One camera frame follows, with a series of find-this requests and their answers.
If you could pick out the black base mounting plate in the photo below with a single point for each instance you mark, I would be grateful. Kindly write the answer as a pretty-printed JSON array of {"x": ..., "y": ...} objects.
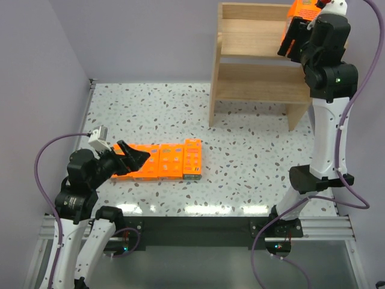
[{"x": 203, "y": 232}]

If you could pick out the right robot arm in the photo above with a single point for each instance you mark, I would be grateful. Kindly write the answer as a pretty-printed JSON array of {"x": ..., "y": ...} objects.
[{"x": 332, "y": 84}]

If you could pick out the orange sponge box wide middle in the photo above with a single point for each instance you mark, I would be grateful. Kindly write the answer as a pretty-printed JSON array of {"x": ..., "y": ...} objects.
[{"x": 170, "y": 161}]

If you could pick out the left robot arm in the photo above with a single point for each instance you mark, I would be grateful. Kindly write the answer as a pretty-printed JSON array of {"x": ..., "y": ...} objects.
[{"x": 79, "y": 237}]

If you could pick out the orange sponge box wide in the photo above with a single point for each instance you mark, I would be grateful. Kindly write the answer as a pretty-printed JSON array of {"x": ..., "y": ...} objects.
[
  {"x": 170, "y": 161},
  {"x": 149, "y": 171}
]

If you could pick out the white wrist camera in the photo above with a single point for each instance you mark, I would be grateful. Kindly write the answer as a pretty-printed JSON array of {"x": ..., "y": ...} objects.
[
  {"x": 338, "y": 7},
  {"x": 97, "y": 139}
]

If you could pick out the wooden shelf unit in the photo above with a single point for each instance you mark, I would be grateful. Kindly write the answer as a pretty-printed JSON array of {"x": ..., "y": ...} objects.
[{"x": 246, "y": 65}]

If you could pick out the orange sponge box wide left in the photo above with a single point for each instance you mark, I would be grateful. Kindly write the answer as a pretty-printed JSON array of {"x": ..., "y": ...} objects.
[{"x": 149, "y": 171}]

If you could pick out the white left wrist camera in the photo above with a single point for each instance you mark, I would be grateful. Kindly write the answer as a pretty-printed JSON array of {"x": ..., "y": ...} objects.
[{"x": 97, "y": 139}]

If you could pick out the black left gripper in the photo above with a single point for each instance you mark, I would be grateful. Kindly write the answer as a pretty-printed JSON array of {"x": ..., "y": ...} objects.
[{"x": 121, "y": 161}]

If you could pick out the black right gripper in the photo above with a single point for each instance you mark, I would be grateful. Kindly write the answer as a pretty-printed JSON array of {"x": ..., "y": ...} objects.
[{"x": 294, "y": 38}]

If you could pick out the orange sponge box narrow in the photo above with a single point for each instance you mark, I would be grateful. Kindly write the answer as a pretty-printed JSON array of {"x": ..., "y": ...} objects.
[
  {"x": 305, "y": 9},
  {"x": 192, "y": 159}
]

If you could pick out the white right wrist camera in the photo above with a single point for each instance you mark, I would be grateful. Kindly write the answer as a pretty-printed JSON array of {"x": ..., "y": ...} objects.
[{"x": 338, "y": 7}]

